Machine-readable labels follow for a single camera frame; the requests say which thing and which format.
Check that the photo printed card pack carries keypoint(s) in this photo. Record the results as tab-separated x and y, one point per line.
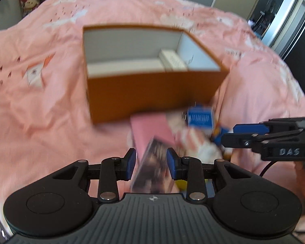
153	167

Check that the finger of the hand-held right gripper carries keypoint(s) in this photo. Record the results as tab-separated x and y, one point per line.
249	128
233	139

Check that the small blue box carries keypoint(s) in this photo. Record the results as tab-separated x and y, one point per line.
200	118

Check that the white pink striped packet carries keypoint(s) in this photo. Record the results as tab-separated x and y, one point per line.
193	142

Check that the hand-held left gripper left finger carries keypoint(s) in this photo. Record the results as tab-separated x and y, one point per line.
131	160

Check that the orange cardboard box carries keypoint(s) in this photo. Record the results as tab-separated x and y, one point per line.
152	94

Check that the silver sliding door frame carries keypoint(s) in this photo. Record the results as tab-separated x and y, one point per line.
289	12

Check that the white item in box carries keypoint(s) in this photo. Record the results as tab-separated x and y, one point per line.
173	59

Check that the small yellow item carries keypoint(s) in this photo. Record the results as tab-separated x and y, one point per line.
181	184

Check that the pink cloud printed blanket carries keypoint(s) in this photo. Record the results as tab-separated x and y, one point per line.
40	106

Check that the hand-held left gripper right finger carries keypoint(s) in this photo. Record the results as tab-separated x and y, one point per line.
170	163

